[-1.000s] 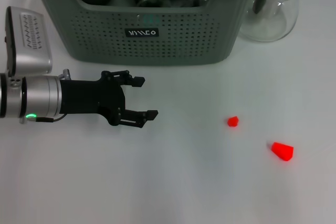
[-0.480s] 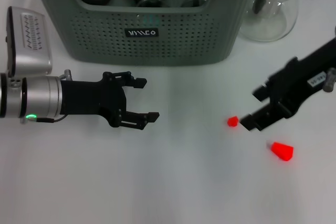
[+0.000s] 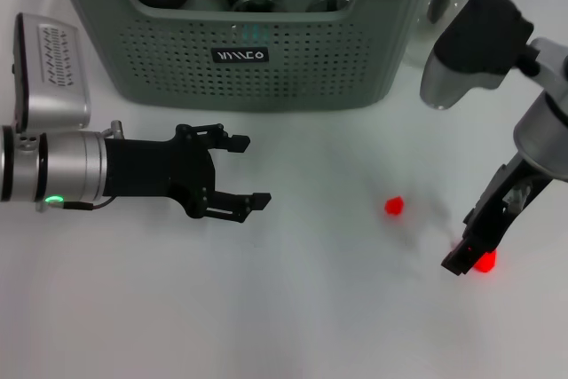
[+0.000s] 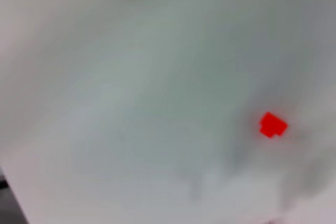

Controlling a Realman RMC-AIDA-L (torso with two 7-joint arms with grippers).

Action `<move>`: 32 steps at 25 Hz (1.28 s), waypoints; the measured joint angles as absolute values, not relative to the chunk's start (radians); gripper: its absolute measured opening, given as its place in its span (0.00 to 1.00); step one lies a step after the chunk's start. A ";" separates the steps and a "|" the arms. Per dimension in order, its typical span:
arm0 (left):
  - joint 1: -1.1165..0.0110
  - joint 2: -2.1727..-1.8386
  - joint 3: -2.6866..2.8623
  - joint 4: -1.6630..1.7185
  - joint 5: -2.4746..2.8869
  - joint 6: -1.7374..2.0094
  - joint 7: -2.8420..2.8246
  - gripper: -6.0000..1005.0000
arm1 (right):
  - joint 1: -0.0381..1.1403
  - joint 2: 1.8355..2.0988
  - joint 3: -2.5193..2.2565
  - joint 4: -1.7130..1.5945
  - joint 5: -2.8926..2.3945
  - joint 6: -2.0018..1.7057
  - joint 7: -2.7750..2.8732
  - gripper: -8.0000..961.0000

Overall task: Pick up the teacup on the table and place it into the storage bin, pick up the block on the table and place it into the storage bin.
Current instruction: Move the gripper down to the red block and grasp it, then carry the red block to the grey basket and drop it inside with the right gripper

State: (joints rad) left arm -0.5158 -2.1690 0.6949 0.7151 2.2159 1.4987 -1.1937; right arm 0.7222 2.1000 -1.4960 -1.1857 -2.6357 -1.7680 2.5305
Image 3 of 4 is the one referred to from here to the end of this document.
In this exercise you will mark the glass teacup black holder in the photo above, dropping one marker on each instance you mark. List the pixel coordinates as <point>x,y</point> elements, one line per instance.
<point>253,4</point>
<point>328,2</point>

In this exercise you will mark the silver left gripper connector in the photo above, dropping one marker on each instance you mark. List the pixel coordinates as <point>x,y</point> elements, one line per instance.
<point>116,128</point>

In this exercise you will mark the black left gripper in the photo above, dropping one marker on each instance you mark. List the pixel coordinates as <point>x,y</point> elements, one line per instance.
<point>151,168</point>

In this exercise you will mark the small orange-red toy block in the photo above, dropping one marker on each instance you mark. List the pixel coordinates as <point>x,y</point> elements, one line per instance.
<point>393,206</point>

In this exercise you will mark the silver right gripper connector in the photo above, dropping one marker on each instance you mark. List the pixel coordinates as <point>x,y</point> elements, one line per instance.
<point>517,197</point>

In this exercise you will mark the grey-green perforated storage basket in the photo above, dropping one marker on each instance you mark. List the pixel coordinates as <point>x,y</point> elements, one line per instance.
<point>288,77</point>

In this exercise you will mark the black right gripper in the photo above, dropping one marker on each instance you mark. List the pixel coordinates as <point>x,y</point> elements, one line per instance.
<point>492,215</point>

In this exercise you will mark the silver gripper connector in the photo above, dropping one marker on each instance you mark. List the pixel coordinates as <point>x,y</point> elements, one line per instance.
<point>517,197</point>
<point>116,128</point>

